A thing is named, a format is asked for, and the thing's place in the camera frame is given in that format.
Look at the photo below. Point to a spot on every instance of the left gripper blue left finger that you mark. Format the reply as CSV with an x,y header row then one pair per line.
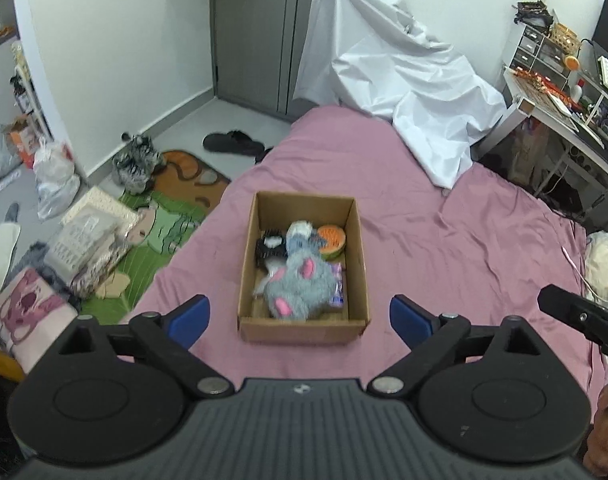
x,y
188,322

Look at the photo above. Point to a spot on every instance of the white crumpled sheet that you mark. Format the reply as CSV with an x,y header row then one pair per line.
x,y
376,57

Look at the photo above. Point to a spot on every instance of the blue tissue pack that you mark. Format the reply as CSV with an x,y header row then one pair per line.
x,y
337,299

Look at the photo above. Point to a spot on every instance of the grey door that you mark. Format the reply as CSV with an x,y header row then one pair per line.
x,y
257,47

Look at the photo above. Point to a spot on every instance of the floral pillow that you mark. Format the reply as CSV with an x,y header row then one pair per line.
x,y
596,267

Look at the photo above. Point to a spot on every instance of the green cartoon floor mat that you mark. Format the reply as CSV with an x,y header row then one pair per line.
x,y
183,194

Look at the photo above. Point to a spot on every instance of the patterned storage bag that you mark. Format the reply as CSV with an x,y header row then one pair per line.
x,y
91,242

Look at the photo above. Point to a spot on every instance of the black slipper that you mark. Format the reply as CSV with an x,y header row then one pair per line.
x,y
235,142

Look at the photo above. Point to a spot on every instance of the burger plush toy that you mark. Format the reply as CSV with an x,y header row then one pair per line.
x,y
334,239

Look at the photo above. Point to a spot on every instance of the black white plush piece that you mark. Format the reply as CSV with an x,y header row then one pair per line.
x,y
271,251

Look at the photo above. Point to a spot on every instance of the pink bear cushion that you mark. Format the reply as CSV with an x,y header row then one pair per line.
x,y
32,317

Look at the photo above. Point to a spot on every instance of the white desk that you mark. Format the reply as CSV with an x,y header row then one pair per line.
x,y
552,153

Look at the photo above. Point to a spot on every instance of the pink bed sheet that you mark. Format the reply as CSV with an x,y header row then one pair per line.
x,y
483,250

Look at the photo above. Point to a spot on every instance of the person's right hand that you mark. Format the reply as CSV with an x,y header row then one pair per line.
x,y
596,456

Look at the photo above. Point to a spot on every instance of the grey pink plush toy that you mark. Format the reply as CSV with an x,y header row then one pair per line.
x,y
299,289

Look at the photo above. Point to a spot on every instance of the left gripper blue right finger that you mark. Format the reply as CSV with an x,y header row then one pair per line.
x,y
412,323

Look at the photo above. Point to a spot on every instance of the white drawer organizer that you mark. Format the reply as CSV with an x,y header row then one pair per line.
x,y
529,49

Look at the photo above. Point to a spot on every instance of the brown cardboard box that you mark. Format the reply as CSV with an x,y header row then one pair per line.
x,y
276,211

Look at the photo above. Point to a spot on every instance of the white plastic bag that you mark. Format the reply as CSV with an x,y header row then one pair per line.
x,y
57,182

